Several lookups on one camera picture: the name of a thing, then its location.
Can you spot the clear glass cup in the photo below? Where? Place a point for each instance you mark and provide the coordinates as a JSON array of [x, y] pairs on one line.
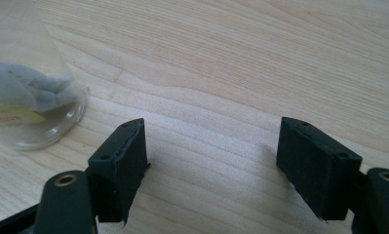
[[36, 39]]

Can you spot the single tea bag yellow tag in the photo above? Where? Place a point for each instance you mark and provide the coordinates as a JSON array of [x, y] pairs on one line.
[[23, 87]]

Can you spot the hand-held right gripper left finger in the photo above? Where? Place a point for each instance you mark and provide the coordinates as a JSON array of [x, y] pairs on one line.
[[119, 172]]

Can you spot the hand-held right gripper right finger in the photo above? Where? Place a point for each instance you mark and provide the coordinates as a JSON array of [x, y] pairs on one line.
[[318, 175]]

